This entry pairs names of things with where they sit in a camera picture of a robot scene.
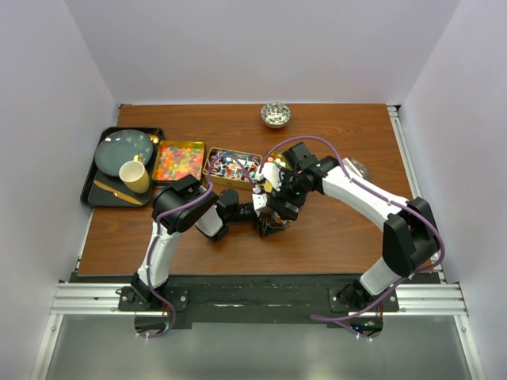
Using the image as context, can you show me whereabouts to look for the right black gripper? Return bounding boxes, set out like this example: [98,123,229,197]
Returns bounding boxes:
[266,166,308,221]

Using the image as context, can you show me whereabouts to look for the gold tin of candies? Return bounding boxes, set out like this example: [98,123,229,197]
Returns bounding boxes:
[202,147,262,189]

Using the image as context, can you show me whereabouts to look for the metal scoop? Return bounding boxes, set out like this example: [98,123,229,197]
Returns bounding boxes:
[343,158,370,180]

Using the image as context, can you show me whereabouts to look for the tin of translucent star candies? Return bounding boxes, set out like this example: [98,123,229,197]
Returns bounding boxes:
[151,140,206,187]

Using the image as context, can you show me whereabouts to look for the clear plastic jar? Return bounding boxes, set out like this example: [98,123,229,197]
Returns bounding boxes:
[270,212,287,230]

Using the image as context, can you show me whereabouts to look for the tray of paper stars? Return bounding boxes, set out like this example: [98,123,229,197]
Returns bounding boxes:
[266,151,292,170]

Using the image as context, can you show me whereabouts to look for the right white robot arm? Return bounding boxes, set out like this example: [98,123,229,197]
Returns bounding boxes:
[255,142,443,311]

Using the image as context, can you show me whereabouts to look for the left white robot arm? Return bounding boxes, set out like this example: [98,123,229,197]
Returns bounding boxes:
[132,175,288,310]

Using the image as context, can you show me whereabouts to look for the patterned ceramic bowl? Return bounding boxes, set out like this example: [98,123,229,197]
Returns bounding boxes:
[261,101,292,129]

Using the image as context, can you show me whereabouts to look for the yellow cup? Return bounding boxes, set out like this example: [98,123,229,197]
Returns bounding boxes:
[119,161,151,194]

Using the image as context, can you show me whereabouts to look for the grey-blue plate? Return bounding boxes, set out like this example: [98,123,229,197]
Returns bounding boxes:
[94,129,154,177]

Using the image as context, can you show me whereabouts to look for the gold knife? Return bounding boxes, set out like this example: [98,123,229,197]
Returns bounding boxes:
[93,180,143,206]

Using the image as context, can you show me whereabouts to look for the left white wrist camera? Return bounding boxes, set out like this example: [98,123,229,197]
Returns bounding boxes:
[252,184,268,216]

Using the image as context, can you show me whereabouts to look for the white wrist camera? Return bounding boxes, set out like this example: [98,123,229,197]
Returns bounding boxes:
[252,184,268,216]
[255,162,282,193]

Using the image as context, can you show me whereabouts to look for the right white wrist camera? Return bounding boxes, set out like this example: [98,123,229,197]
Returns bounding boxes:
[255,162,282,193]

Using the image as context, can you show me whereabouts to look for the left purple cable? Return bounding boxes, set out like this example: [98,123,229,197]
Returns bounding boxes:
[145,154,261,338]

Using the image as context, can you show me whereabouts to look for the purple cable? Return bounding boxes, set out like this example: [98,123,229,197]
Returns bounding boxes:
[145,154,261,338]
[265,136,447,330]

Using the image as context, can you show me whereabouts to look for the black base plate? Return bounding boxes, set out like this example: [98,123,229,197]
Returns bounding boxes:
[116,274,398,333]

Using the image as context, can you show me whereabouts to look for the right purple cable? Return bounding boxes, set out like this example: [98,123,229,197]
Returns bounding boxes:
[265,136,447,330]

